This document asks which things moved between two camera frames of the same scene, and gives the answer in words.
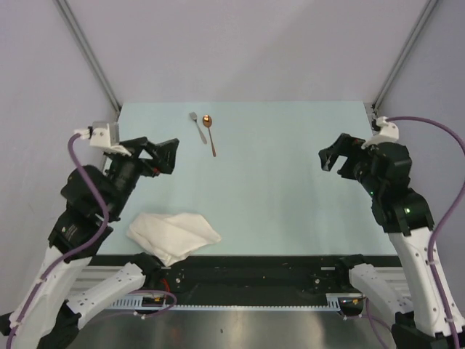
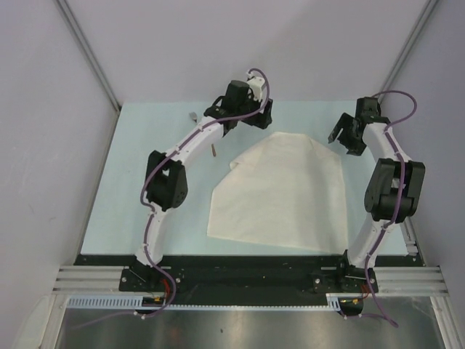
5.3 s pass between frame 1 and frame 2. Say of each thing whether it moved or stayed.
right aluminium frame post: stayed
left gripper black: moved
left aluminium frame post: stayed
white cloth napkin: moved
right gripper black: moved
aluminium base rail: stayed
